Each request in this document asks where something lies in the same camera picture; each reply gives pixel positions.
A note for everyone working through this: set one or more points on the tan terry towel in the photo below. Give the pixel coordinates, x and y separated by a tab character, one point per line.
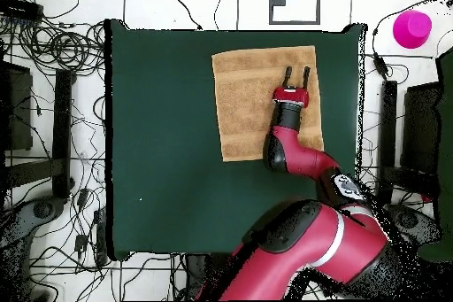
244	110

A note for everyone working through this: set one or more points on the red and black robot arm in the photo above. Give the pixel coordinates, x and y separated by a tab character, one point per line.
300	160

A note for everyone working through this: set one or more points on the black power adapter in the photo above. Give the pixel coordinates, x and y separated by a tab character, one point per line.
82	198
80	243
380	64

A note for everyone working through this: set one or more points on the magenta plastic cup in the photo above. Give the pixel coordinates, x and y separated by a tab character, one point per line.
412	29

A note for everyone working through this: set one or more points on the black box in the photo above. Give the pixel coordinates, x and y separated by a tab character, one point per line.
421	121
17	110

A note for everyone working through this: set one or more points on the dark green table cloth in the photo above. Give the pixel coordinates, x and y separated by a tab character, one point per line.
159	139

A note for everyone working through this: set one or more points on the dark grey stand base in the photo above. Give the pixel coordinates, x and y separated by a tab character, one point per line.
414	222
42	210

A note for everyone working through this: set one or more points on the black power strip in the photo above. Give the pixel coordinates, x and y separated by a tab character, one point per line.
21	9
101	238

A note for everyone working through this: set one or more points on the black stand leg frame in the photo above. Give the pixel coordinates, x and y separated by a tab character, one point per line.
63	121
388	121

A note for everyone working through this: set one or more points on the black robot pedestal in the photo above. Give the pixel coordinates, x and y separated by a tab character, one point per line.
198	273

